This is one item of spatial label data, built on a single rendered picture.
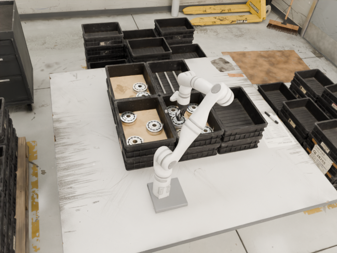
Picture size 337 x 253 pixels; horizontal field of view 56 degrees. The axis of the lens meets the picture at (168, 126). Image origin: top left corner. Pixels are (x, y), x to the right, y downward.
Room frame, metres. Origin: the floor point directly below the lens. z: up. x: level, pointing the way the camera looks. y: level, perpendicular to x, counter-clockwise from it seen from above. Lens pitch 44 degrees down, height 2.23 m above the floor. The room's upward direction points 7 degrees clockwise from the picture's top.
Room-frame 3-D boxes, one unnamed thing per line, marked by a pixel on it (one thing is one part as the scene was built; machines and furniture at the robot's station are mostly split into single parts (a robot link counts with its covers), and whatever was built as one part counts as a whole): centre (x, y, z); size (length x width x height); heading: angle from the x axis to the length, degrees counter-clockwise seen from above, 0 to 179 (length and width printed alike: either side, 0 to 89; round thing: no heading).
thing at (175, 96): (1.48, -0.06, 1.05); 0.11 x 0.09 x 0.06; 65
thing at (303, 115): (2.15, -1.21, 0.31); 0.40 x 0.30 x 0.34; 22
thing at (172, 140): (1.37, 0.15, 0.92); 0.40 x 0.30 x 0.02; 21
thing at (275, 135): (1.65, -0.74, 0.70); 0.33 x 0.23 x 0.01; 22
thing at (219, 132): (1.47, -0.13, 0.92); 0.40 x 0.30 x 0.02; 21
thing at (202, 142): (1.47, -0.13, 0.87); 0.40 x 0.30 x 0.11; 21
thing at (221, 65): (2.42, -0.41, 0.71); 0.22 x 0.19 x 0.01; 22
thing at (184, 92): (1.48, -0.08, 1.14); 0.09 x 0.07 x 0.15; 125
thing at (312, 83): (2.67, -1.43, 0.31); 0.40 x 0.30 x 0.34; 22
